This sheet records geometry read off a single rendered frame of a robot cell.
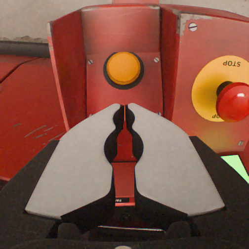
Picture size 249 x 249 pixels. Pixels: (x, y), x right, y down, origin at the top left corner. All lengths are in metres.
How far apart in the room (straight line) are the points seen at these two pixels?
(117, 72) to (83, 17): 0.08
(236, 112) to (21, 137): 0.37
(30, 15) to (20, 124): 0.69
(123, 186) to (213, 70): 0.14
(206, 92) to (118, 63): 0.10
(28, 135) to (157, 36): 0.30
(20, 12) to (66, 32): 0.89
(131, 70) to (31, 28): 0.86
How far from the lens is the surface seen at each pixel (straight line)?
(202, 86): 0.19
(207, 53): 0.18
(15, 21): 1.08
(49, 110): 0.49
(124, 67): 0.23
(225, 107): 0.18
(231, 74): 0.20
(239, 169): 0.24
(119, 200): 0.20
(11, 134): 0.43
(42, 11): 1.02
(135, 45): 0.24
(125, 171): 0.22
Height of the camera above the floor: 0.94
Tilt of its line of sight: 53 degrees down
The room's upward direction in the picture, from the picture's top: 179 degrees clockwise
